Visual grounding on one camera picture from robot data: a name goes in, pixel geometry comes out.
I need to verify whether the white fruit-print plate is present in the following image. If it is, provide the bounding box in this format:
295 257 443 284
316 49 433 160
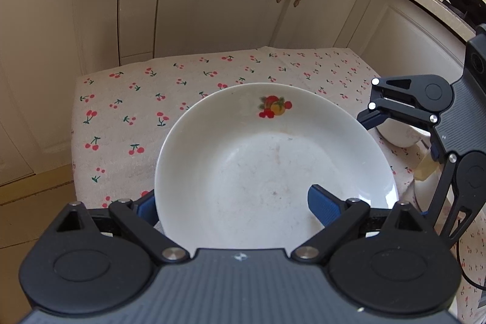
154 82 399 249

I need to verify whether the cherry print tablecloth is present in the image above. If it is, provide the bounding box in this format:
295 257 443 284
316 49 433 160
70 46 486 324

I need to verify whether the black wok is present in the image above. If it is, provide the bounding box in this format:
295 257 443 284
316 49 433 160
443 0 486 29

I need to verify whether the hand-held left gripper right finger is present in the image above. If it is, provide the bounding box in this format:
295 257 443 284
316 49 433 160
290 184 441 264

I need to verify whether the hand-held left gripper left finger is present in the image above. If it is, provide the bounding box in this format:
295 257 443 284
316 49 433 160
40 190 190 264

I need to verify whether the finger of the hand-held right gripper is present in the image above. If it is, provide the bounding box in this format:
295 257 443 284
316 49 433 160
421 153 484 249
356 75 440 130

